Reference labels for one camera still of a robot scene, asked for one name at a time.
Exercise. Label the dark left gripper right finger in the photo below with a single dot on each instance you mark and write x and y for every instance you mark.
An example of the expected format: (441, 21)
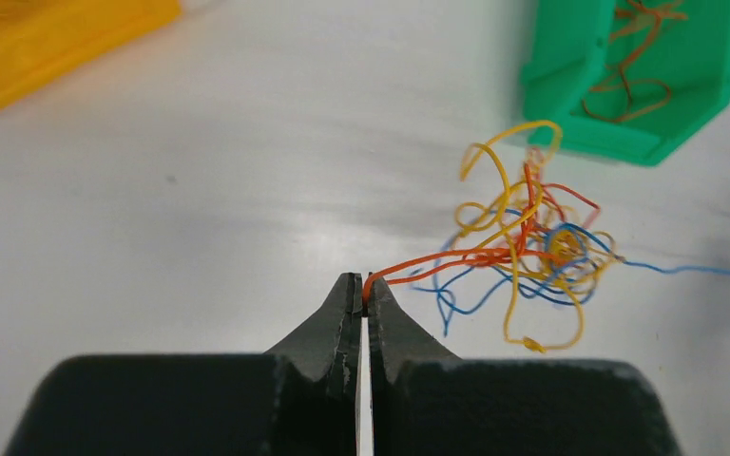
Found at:
(429, 401)

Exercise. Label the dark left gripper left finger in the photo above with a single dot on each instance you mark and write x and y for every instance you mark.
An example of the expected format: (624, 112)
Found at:
(297, 398)

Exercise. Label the green plastic bin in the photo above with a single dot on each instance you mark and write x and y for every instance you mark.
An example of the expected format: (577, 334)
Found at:
(629, 81)

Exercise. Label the yellow plastic bin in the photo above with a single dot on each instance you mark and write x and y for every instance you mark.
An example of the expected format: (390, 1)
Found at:
(43, 40)

